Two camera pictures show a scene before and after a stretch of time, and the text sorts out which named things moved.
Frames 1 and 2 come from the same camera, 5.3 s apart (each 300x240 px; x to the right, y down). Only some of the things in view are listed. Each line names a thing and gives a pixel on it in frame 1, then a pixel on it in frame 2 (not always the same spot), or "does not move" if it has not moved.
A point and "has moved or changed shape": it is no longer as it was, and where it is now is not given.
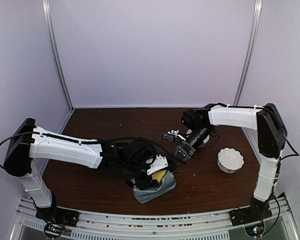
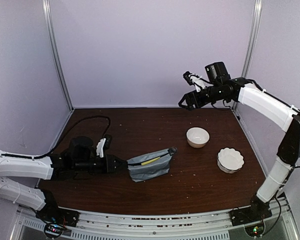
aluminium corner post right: [256, 23] does not move
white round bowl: [199, 137] does not move
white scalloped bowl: [230, 160] does not move
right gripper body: [185, 146] to [199, 102]
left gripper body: [142, 184] to [107, 167]
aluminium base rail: [100, 225] does not move
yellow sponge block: [158, 175] has moved or changed shape
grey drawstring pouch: [167, 182] has moved or changed shape
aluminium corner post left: [55, 52] does not move
